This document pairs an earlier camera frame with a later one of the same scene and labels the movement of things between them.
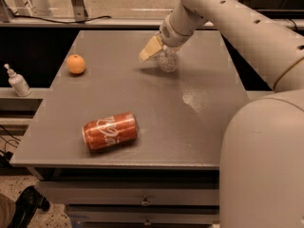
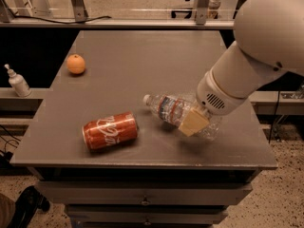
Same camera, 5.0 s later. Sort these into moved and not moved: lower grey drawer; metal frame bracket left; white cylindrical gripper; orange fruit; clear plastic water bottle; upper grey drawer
Moved: clear plastic water bottle; white cylindrical gripper
Not moved: metal frame bracket left; upper grey drawer; lower grey drawer; orange fruit
